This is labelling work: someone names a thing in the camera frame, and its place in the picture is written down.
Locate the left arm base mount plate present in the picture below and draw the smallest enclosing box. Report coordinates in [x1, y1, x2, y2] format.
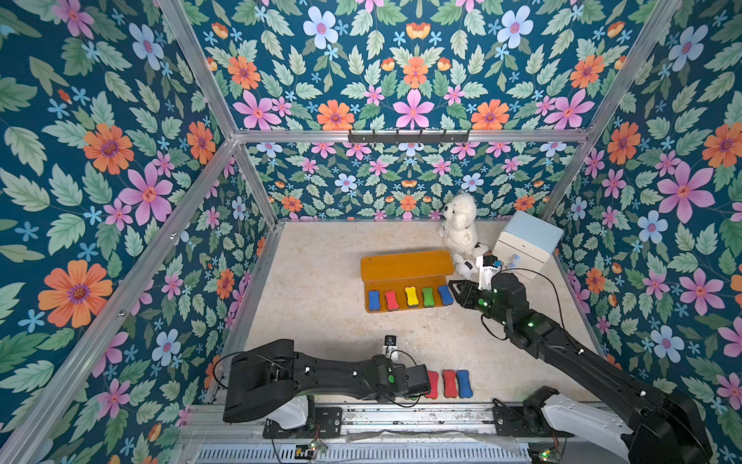
[262, 407, 343, 440]

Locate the black wall hook rail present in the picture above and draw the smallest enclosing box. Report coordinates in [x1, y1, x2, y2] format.
[348, 130, 471, 145]

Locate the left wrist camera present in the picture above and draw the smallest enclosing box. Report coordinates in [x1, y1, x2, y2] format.
[383, 334, 400, 363]

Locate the orange wooden two-tier shelf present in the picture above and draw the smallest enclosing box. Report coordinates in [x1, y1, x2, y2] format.
[361, 251, 454, 314]

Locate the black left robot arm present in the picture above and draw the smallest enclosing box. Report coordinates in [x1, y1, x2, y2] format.
[222, 338, 432, 423]

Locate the yellow eraser lower shelf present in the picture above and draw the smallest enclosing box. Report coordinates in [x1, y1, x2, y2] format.
[405, 286, 419, 309]

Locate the large cream plush dog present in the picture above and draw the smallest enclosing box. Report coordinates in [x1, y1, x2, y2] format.
[438, 193, 488, 258]

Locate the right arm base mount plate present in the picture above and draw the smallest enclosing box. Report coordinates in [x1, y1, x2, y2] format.
[492, 386, 573, 438]

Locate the red eraser shelf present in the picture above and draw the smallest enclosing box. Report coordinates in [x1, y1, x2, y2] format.
[385, 290, 400, 311]
[425, 370, 440, 400]

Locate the small white plush toy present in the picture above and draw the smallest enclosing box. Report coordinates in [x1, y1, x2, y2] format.
[452, 253, 479, 280]

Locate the white three drawer cabinet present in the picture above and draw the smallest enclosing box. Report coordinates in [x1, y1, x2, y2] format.
[493, 211, 564, 280]

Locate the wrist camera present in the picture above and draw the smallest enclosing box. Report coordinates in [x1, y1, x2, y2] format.
[383, 334, 400, 363]
[475, 253, 502, 290]

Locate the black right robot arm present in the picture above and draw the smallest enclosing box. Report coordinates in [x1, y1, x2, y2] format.
[448, 272, 713, 463]

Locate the blue eraser shelf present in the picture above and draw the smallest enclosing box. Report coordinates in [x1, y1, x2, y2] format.
[438, 285, 454, 307]
[368, 290, 381, 312]
[456, 370, 473, 399]

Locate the green eraser lower shelf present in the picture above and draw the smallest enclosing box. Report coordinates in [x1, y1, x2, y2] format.
[421, 287, 436, 307]

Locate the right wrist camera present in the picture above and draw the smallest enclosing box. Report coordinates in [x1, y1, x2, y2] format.
[475, 253, 502, 290]

